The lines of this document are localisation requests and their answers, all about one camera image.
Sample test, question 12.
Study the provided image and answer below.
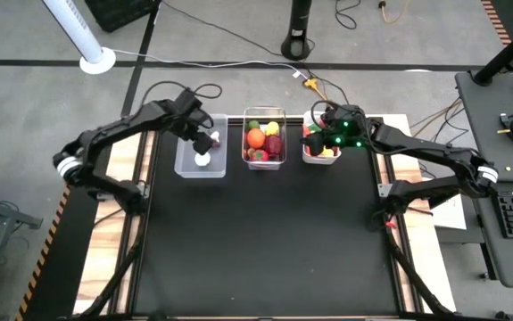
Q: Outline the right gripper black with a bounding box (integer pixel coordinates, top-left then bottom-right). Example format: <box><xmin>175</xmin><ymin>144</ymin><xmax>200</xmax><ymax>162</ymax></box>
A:
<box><xmin>301</xmin><ymin>105</ymin><xmax>371</xmax><ymax>157</ymax></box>

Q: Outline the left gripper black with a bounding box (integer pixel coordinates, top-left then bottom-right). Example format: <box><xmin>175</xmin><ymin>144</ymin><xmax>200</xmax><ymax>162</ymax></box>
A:
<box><xmin>173</xmin><ymin>88</ymin><xmax>215</xmax><ymax>155</ymax></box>

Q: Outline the dark red apple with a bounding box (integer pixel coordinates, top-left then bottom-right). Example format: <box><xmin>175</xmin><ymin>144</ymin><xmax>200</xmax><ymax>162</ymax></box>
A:
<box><xmin>264</xmin><ymin>135</ymin><xmax>284</xmax><ymax>156</ymax></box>

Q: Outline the orange fruit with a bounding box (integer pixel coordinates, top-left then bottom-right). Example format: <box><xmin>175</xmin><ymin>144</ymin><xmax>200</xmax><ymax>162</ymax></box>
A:
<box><xmin>246</xmin><ymin>128</ymin><xmax>267</xmax><ymax>150</ymax></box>

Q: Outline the white plastic bin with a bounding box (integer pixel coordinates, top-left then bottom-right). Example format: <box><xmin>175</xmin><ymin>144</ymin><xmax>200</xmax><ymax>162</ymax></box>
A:
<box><xmin>302</xmin><ymin>110</ymin><xmax>343</xmax><ymax>166</ymax></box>

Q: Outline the frosted translucent plastic bin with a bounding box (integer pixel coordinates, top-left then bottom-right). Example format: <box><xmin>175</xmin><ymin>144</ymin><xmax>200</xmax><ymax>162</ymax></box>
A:
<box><xmin>173</xmin><ymin>112</ymin><xmax>229</xmax><ymax>179</ymax></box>

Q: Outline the clear ribbed plastic bin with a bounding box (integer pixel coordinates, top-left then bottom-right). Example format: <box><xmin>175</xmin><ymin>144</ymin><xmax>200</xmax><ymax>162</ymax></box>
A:
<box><xmin>241</xmin><ymin>105</ymin><xmax>288</xmax><ymax>171</ymax></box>

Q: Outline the black stand base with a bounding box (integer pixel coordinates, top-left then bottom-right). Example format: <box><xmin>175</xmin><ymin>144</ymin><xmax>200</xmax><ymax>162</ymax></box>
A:
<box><xmin>280</xmin><ymin>0</ymin><xmax>317</xmax><ymax>62</ymax></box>

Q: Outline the black box on floor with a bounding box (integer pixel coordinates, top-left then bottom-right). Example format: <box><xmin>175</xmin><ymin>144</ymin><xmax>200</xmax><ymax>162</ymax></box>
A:
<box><xmin>84</xmin><ymin>0</ymin><xmax>160</xmax><ymax>33</ymax></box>

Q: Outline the white tower fan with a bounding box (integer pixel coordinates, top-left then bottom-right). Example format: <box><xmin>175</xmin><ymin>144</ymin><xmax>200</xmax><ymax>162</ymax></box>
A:
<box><xmin>41</xmin><ymin>0</ymin><xmax>118</xmax><ymax>76</ymax></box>

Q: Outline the grey side desk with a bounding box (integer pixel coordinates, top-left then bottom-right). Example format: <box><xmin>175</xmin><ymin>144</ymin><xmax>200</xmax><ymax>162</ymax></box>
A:
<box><xmin>455</xmin><ymin>70</ymin><xmax>513</xmax><ymax>289</ymax></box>

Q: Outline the black mat hazard stripe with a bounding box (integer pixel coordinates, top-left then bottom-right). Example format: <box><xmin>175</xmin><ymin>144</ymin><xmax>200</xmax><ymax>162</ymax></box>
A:
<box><xmin>14</xmin><ymin>177</ymin><xmax>115</xmax><ymax>321</ymax></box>

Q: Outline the black desk pole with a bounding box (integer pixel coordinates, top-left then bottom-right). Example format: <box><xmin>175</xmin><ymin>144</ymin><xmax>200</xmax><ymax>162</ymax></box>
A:
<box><xmin>472</xmin><ymin>16</ymin><xmax>513</xmax><ymax>87</ymax></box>

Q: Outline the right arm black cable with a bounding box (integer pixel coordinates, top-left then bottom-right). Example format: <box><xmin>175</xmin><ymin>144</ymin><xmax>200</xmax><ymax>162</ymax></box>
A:
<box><xmin>310</xmin><ymin>99</ymin><xmax>331</xmax><ymax>127</ymax></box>

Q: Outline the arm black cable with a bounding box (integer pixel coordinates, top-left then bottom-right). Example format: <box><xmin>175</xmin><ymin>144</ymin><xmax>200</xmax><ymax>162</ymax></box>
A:
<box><xmin>141</xmin><ymin>79</ymin><xmax>224</xmax><ymax>118</ymax></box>
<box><xmin>310</xmin><ymin>99</ymin><xmax>331</xmax><ymax>127</ymax></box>

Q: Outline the yellow extension cord plug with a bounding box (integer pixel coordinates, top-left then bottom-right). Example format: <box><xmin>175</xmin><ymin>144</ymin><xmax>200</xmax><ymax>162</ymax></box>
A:
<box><xmin>302</xmin><ymin>78</ymin><xmax>328</xmax><ymax>101</ymax></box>

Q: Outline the black cable at plug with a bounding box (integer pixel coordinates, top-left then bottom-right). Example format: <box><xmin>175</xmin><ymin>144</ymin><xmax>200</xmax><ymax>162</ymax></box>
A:
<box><xmin>304</xmin><ymin>66</ymin><xmax>351</xmax><ymax>106</ymax></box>

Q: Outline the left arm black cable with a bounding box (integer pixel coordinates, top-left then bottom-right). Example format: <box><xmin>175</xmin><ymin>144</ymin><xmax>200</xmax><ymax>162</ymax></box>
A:
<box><xmin>141</xmin><ymin>79</ymin><xmax>224</xmax><ymax>118</ymax></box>

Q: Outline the white floor cable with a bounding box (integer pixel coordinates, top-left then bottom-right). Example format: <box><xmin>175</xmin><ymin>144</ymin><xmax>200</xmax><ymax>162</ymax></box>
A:
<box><xmin>111</xmin><ymin>47</ymin><xmax>304</xmax><ymax>79</ymax></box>

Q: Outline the long black floor cable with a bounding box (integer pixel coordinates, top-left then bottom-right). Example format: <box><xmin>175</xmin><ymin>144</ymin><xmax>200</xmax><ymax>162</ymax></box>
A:
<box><xmin>161</xmin><ymin>0</ymin><xmax>284</xmax><ymax>57</ymax></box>

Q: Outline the looped black floor cable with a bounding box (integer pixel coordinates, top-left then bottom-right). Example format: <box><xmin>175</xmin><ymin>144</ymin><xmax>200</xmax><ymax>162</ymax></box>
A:
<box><xmin>334</xmin><ymin>0</ymin><xmax>363</xmax><ymax>31</ymax></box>

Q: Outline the black cable bundle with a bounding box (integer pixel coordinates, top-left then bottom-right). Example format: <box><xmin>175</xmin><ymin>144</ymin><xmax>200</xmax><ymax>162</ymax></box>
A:
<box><xmin>410</xmin><ymin>97</ymin><xmax>469</xmax><ymax>135</ymax></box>

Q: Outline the yellow floor cable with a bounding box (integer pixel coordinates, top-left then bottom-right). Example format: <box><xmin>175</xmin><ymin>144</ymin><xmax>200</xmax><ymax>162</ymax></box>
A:
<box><xmin>377</xmin><ymin>0</ymin><xmax>412</xmax><ymax>25</ymax></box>

